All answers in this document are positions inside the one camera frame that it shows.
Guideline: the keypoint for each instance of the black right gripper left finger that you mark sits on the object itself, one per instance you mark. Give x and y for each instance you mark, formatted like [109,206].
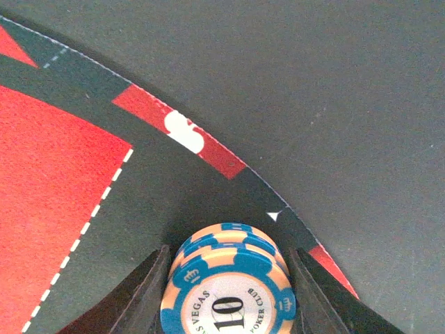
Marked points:
[134,305]

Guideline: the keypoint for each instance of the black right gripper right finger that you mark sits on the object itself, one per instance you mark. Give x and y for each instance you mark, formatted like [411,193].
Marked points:
[325,305]

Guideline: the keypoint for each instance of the blue white chips seat one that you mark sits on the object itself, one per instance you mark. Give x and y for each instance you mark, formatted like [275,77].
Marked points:
[228,278]

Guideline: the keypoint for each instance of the round red black poker mat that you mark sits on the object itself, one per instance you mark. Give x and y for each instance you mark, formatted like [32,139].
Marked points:
[97,174]

